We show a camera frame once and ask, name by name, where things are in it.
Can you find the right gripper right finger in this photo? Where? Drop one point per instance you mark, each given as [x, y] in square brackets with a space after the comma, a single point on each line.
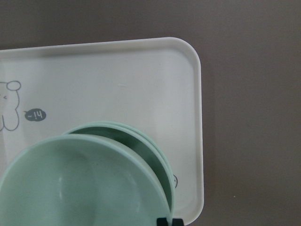
[177, 222]

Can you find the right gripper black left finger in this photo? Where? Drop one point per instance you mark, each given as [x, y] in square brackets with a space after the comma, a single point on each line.
[162, 222]

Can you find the green bowl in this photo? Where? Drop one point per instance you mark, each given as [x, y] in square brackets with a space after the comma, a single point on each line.
[95, 128]
[81, 180]
[148, 150]

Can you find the green bowl on tray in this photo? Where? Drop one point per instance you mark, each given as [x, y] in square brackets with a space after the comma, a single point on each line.
[148, 150]

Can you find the beige serving tray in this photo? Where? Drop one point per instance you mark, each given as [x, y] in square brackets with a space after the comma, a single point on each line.
[153, 85]

